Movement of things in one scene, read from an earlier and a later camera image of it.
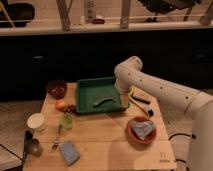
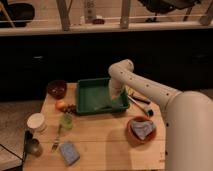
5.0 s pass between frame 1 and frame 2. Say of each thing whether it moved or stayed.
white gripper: moved
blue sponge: stayed
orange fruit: stayed
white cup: stayed
